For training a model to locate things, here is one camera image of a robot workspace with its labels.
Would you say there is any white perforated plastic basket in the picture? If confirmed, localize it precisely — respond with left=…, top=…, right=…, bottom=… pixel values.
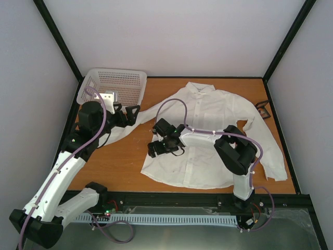
left=76, top=68, right=147, bottom=110

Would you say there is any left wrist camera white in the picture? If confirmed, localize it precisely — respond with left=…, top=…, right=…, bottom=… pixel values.
left=94, top=91, right=119, bottom=114

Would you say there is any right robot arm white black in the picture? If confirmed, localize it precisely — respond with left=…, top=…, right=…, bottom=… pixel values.
left=148, top=118, right=263, bottom=210

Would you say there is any light blue slotted cable duct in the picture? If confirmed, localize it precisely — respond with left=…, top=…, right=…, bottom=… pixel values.
left=72, top=212, right=239, bottom=227

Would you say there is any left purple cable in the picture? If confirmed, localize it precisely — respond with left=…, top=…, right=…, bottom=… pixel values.
left=17, top=86, right=107, bottom=250

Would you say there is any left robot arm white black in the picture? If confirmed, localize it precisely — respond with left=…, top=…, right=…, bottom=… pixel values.
left=9, top=101, right=140, bottom=249

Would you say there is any black open brooch box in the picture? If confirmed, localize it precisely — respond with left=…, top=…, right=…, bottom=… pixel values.
left=255, top=100, right=271, bottom=120

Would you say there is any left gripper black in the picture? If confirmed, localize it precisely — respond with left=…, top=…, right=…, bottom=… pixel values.
left=94, top=103, right=140, bottom=138

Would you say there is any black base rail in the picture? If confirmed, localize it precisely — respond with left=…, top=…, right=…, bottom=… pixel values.
left=104, top=192, right=247, bottom=211

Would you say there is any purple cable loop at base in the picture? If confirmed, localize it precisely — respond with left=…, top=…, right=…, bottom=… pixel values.
left=88, top=209, right=135, bottom=243

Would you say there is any white button-up shirt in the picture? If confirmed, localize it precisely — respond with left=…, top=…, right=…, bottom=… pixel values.
left=96, top=81, right=289, bottom=189

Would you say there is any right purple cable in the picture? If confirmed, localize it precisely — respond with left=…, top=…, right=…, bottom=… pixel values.
left=156, top=98, right=275, bottom=217

